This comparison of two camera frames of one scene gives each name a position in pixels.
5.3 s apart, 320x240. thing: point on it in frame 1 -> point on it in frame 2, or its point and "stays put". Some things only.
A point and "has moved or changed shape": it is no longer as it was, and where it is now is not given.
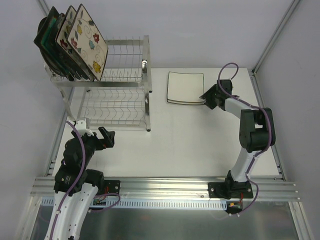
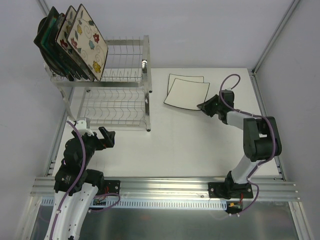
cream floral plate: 85,38 stays put
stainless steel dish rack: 118,101 stays put
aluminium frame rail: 270,188 stays put
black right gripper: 213,96 -> 213,106
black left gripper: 101,140 stays put
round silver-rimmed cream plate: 49,62 stays put
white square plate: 185,87 has moved or changed shape
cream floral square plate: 82,40 -> 61,39
